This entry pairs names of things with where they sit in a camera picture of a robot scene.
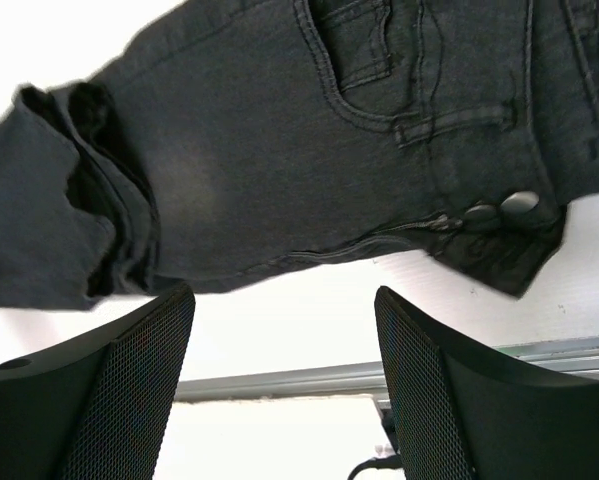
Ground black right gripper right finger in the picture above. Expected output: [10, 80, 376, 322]
[374, 286, 599, 479]

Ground black trousers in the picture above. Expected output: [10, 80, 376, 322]
[0, 1, 599, 310]

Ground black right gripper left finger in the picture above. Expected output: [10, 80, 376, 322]
[0, 285, 195, 480]

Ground aluminium front rail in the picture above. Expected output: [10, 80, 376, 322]
[175, 337, 599, 403]

